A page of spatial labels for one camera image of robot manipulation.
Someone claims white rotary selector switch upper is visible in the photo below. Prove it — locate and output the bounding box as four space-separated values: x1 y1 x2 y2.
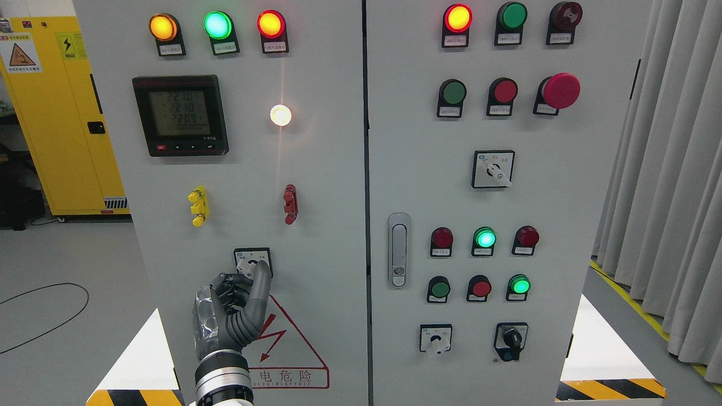
471 150 516 189

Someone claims grey curtain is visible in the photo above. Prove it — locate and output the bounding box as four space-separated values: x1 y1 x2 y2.
592 1 721 384

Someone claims dark red indicator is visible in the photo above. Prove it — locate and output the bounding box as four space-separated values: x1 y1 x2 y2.
512 224 540 257
430 228 454 258

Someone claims dark red buzzer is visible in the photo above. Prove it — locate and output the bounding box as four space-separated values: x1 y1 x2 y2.
546 2 583 46

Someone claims yellow terminal connector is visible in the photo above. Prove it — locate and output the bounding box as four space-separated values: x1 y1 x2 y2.
187 187 209 228

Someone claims lit green indicator middle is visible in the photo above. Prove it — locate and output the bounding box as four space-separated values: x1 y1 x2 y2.
471 226 497 257

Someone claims green push button upper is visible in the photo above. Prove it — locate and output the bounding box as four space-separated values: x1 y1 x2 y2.
436 78 467 118

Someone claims lit green push button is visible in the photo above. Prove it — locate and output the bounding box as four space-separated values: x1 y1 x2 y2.
505 274 531 302

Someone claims dark red indicator left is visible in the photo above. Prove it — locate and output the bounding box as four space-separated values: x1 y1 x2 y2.
430 228 454 258

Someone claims dark red indicator right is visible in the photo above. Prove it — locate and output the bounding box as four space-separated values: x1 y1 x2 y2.
512 224 540 257

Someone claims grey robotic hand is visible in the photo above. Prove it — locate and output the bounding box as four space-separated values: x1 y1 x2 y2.
192 260 273 360

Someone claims red push button lower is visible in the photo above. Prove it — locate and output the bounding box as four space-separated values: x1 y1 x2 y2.
466 275 492 302

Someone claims white rotary selector switch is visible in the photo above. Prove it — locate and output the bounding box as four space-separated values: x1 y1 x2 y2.
471 150 516 189
419 324 453 357

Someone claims green indicator light top left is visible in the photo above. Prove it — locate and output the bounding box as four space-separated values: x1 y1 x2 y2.
204 11 240 56

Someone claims green indicator light right door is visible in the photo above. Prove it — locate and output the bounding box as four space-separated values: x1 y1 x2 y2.
494 2 528 46

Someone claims black digital power meter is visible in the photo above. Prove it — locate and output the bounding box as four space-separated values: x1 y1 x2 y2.
132 74 229 157

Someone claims amber indicator light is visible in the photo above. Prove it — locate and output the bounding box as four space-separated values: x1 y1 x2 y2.
149 13 186 57

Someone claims red terminal connector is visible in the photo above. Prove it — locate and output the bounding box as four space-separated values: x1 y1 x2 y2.
282 183 299 224

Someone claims yellow safety storage cabinet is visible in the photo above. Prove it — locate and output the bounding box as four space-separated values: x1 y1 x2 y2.
2 16 130 218

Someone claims black key selector switch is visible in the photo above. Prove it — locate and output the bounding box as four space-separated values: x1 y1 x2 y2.
494 322 529 362

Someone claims red push button upper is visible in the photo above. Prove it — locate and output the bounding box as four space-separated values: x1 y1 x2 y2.
486 77 518 117

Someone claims red electrical hazard warning sticker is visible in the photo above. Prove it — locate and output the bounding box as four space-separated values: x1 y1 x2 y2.
243 295 330 390

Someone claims red indicator light right door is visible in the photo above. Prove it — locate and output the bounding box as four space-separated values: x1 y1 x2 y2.
441 3 473 48

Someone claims red emergency stop button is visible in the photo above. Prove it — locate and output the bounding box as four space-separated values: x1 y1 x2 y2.
532 72 581 116

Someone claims white rotary selector switch lower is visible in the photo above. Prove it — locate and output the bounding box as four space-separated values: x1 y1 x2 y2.
419 324 453 357

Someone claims red indicator light top left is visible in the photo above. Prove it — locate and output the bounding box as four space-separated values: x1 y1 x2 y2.
256 10 289 54

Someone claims white rotary light switch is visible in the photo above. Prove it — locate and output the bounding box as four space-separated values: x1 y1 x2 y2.
233 247 273 280

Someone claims grey electrical control cabinet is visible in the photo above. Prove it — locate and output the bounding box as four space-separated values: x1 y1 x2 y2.
74 1 664 405

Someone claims green push button lower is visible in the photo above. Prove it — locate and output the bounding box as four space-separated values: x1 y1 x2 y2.
426 276 451 304

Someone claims red push button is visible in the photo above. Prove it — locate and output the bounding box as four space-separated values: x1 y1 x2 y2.
486 77 518 117
466 275 492 302

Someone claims black cable on floor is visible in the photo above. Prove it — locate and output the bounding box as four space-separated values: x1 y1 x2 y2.
0 283 90 356

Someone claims small clear indicator lamp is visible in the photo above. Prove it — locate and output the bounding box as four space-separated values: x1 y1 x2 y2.
269 104 292 127

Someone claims silver cabinet door handle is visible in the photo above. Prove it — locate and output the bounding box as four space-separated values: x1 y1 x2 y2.
388 213 411 289

